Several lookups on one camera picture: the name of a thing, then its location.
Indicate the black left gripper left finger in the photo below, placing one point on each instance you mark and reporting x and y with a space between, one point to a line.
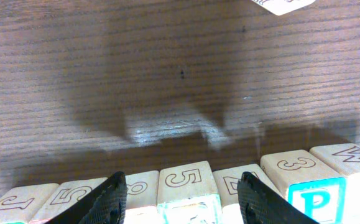
106 204

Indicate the yellow O side block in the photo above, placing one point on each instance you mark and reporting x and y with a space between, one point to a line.
281 7

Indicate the red U block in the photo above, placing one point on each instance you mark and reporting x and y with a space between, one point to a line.
141 205

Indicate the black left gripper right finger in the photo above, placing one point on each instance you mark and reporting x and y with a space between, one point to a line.
259 204

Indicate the red E wooden block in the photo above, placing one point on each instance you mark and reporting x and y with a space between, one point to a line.
66 195

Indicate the red I block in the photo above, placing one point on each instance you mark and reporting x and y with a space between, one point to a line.
227 181

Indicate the green N wooden block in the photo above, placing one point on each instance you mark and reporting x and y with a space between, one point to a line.
20 204

